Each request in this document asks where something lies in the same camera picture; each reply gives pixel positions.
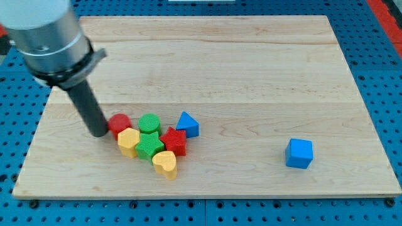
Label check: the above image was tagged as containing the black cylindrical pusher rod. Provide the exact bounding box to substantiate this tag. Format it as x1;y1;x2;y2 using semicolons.
67;80;108;137

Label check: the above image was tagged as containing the yellow heart block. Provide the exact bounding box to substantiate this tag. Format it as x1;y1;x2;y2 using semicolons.
152;151;177;180

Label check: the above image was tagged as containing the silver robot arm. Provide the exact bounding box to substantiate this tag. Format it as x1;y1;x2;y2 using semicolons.
1;0;108;137

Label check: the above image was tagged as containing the blue cube block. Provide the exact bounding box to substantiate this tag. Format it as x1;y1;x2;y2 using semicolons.
285;138;313;169

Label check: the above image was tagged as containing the wooden board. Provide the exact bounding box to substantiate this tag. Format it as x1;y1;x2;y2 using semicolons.
13;16;401;200

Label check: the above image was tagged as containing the red star block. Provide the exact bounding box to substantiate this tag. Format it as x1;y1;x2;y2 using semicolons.
160;127;187;156

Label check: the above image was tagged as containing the red cylinder block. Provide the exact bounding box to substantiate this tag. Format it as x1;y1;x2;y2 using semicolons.
107;114;132;140

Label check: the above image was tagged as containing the green cylinder block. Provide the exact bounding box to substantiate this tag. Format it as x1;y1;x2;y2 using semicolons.
138;114;161;136

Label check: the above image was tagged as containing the green star block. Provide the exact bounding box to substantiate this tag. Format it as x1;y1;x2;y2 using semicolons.
136;132;165;164

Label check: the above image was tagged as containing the yellow hexagon block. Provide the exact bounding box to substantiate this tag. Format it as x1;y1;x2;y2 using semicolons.
117;127;140;158

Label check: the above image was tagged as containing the blue triangle block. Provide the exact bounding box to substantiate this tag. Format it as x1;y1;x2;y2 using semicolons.
176;111;200;138

